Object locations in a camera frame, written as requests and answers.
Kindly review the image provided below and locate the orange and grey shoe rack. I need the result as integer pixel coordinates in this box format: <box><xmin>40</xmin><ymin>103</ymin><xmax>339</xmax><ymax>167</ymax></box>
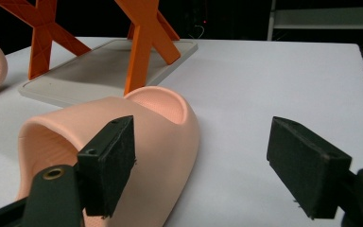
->
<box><xmin>0</xmin><ymin>0</ymin><xmax>199</xmax><ymax>108</ymax></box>

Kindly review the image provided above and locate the white metal desk frame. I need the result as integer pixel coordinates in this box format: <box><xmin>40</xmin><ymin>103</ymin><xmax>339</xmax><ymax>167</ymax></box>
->
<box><xmin>267</xmin><ymin>0</ymin><xmax>363</xmax><ymax>85</ymax></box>

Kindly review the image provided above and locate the thin white cable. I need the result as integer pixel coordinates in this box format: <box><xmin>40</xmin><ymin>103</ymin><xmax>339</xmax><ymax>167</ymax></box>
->
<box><xmin>188</xmin><ymin>24</ymin><xmax>206</xmax><ymax>41</ymax></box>

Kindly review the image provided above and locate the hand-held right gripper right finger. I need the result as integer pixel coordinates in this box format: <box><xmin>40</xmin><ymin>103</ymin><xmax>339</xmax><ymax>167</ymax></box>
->
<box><xmin>266</xmin><ymin>115</ymin><xmax>354</xmax><ymax>220</ymax></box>

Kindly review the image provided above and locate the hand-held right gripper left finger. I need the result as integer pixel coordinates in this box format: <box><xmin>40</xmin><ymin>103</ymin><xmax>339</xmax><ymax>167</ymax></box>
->
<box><xmin>76</xmin><ymin>114</ymin><xmax>137</xmax><ymax>219</ymax></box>

